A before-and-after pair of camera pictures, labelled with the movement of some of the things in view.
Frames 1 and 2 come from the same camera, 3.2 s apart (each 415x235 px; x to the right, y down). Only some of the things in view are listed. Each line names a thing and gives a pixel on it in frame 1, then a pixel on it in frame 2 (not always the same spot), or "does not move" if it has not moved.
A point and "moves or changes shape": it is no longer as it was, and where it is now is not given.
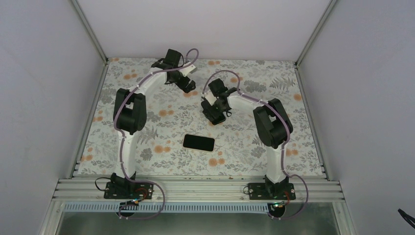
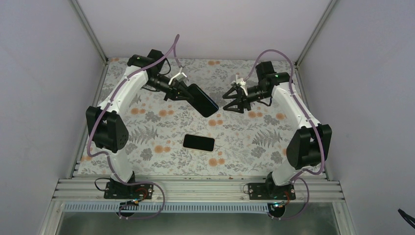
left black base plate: (128, 190) does not move
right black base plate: (271, 191) does not move
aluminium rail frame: (92, 190) does not move
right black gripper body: (222, 109) to (244, 102)
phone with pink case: (199, 143) does not move
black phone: (212, 113) moves or changes shape
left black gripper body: (182, 84) to (172, 90)
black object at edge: (408, 218) does not move
